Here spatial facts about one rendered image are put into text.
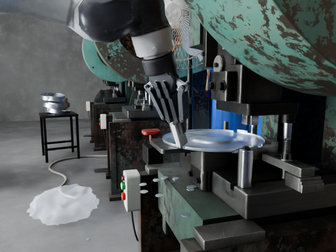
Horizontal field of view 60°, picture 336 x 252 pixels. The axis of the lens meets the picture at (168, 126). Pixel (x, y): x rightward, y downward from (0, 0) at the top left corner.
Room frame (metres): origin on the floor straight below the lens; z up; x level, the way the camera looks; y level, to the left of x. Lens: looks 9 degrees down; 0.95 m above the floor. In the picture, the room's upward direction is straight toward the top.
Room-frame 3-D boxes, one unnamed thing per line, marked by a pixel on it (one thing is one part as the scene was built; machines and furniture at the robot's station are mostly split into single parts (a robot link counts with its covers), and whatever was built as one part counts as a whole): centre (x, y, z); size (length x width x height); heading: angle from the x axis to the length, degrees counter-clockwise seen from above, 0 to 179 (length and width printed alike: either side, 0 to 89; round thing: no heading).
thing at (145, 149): (1.09, 0.06, 0.62); 0.10 x 0.06 x 0.20; 17
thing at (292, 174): (0.70, -0.30, 0.76); 0.17 x 0.06 x 0.10; 17
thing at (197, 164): (0.81, -0.08, 0.72); 0.25 x 0.14 x 0.14; 107
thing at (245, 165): (0.66, -0.18, 0.75); 0.03 x 0.03 x 0.10; 17
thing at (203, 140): (0.83, -0.13, 0.78); 0.29 x 0.29 x 0.01
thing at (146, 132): (1.11, 0.06, 0.72); 0.07 x 0.06 x 0.08; 107
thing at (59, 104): (3.54, 1.35, 0.40); 0.45 x 0.40 x 0.79; 29
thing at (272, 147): (0.86, -0.25, 0.76); 0.15 x 0.09 x 0.05; 17
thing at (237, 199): (0.86, -0.25, 0.68); 0.45 x 0.30 x 0.06; 17
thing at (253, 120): (0.86, -0.24, 0.84); 0.05 x 0.03 x 0.04; 17
